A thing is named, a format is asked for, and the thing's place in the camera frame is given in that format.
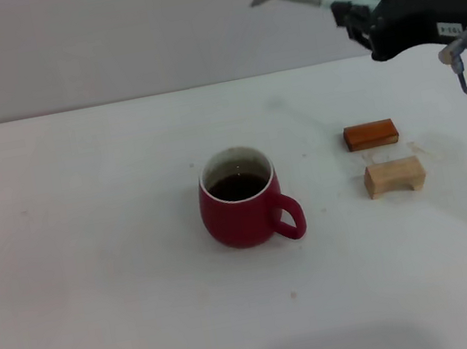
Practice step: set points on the dark brown wooden block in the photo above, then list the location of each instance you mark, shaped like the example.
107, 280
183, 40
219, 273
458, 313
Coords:
369, 134

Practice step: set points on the light wooden notched block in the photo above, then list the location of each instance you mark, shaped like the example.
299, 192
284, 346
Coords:
392, 173

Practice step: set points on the red ceramic cup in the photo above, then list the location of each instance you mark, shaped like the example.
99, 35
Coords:
242, 222

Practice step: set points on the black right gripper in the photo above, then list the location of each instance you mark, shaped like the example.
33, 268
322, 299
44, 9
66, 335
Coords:
414, 16

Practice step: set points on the dark coffee liquid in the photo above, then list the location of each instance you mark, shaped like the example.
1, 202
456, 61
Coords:
238, 186

